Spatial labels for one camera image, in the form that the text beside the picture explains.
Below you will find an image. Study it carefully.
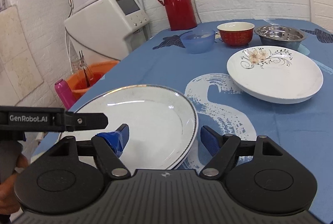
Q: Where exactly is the blue printed tablecloth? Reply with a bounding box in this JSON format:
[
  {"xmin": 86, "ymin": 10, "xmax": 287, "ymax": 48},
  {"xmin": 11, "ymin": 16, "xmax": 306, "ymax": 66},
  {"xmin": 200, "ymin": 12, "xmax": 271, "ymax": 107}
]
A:
[{"xmin": 73, "ymin": 19, "xmax": 332, "ymax": 223}]

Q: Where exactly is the red ceramic bowl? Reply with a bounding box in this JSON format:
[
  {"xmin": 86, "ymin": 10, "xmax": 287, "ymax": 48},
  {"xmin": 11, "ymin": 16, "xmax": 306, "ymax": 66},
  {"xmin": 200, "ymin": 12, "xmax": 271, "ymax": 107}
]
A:
[{"xmin": 217, "ymin": 22, "xmax": 255, "ymax": 47}]

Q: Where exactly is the glass jar with sticks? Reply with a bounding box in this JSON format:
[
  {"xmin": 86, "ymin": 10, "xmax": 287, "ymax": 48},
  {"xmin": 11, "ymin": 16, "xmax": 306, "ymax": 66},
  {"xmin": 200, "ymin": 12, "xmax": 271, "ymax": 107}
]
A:
[{"xmin": 71, "ymin": 50, "xmax": 94, "ymax": 88}]

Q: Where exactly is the stainless steel bowl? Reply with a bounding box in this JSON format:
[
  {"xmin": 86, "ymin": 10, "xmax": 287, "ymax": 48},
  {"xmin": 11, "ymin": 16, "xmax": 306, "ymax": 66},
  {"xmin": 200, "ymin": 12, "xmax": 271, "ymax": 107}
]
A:
[{"xmin": 254, "ymin": 25, "xmax": 306, "ymax": 50}]

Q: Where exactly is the grey power cable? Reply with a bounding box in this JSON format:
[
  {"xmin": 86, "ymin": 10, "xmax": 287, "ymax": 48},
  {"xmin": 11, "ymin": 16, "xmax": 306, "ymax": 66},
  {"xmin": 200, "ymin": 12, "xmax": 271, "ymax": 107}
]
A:
[{"xmin": 64, "ymin": 27, "xmax": 123, "ymax": 61}]

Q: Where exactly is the large white rimmed plate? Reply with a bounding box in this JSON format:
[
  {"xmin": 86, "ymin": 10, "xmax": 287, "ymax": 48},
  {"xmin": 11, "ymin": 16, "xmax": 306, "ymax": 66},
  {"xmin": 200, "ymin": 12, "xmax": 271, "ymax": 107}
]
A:
[{"xmin": 78, "ymin": 85, "xmax": 198, "ymax": 173}]

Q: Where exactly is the orange plastic basin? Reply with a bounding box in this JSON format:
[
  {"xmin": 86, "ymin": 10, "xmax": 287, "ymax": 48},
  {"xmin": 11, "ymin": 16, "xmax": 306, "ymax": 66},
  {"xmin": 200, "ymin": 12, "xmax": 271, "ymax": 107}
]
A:
[{"xmin": 66, "ymin": 61, "xmax": 119, "ymax": 100}]

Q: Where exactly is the white countertop appliance with screen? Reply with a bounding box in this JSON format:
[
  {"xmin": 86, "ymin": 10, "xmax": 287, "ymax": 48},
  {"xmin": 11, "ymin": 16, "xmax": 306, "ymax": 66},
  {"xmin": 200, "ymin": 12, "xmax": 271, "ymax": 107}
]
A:
[{"xmin": 64, "ymin": 0, "xmax": 150, "ymax": 65}]

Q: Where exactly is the person left hand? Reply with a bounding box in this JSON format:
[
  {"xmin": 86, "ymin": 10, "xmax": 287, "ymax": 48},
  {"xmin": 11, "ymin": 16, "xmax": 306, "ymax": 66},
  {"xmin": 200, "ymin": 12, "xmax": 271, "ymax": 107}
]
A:
[{"xmin": 0, "ymin": 153, "xmax": 29, "ymax": 215}]

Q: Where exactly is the pink bottle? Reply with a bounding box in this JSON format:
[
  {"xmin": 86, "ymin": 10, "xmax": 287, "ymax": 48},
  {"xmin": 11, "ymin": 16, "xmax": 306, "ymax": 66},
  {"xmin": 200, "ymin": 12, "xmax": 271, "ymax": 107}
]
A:
[{"xmin": 54, "ymin": 79, "xmax": 76, "ymax": 110}]

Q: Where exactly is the white floral plate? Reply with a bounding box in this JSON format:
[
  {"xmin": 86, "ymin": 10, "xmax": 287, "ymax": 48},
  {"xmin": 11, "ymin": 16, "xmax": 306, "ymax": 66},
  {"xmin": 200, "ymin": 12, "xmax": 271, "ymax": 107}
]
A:
[{"xmin": 226, "ymin": 46, "xmax": 323, "ymax": 105}]

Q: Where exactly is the translucent blue plastic bowl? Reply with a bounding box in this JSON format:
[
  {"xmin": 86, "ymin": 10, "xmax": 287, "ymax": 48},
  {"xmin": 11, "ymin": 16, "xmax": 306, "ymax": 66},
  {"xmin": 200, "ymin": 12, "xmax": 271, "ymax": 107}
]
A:
[{"xmin": 180, "ymin": 30, "xmax": 216, "ymax": 54}]

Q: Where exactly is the red thermos jug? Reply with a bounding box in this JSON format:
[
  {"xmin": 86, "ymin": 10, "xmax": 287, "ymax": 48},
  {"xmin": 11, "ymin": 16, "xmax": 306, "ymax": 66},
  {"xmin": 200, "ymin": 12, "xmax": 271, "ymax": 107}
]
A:
[{"xmin": 158, "ymin": 0, "xmax": 197, "ymax": 31}]

